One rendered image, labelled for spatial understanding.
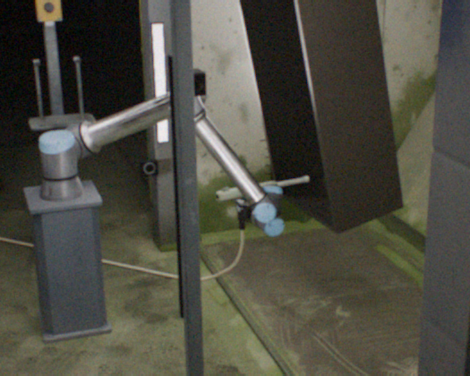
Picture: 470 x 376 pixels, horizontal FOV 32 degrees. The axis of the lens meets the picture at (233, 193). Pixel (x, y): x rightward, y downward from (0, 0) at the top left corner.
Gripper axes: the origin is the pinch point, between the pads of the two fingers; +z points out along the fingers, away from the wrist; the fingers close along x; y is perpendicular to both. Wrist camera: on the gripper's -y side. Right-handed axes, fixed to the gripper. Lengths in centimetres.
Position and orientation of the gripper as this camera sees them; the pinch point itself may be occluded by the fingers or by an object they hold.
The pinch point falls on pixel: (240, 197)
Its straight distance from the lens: 391.0
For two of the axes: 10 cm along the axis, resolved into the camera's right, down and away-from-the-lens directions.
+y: 0.5, 9.3, 3.7
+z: -4.2, -3.2, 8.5
